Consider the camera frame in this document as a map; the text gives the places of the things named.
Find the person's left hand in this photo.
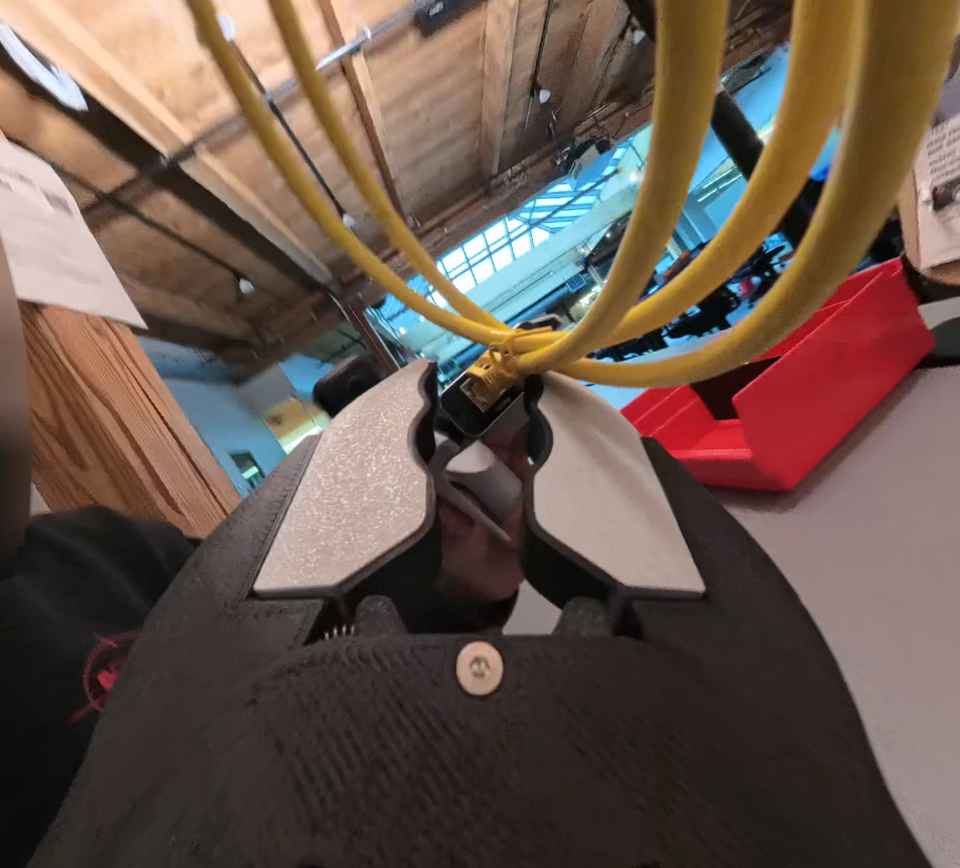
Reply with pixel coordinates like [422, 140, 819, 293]
[435, 500, 524, 604]

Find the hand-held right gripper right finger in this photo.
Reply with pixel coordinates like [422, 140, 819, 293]
[521, 374, 706, 616]

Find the white paper notice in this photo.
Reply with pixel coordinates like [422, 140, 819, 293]
[0, 133, 147, 329]

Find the yellow ethernet cable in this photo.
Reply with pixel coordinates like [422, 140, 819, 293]
[146, 0, 960, 406]

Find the wooden post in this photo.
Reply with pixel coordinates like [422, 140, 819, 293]
[18, 298, 241, 539]

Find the red plastic bin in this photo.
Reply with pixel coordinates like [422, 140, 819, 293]
[622, 256, 936, 494]

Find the instruction poster board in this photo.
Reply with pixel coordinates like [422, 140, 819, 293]
[896, 76, 960, 286]

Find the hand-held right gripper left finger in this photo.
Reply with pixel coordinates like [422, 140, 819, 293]
[253, 360, 445, 614]

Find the black stand pole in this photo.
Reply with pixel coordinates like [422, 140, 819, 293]
[562, 0, 819, 247]

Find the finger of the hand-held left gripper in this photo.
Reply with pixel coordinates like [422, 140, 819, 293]
[432, 442, 514, 548]
[448, 442, 524, 522]

